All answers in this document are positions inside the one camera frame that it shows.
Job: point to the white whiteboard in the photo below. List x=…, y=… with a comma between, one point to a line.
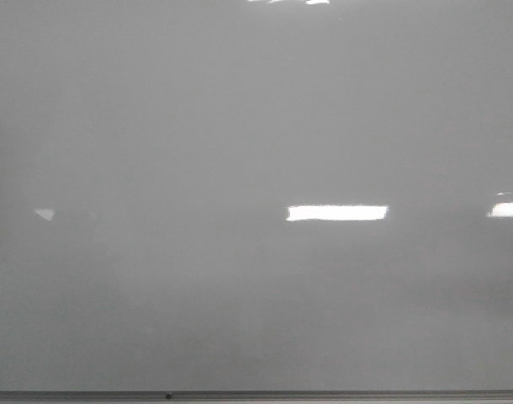
x=256, y=196

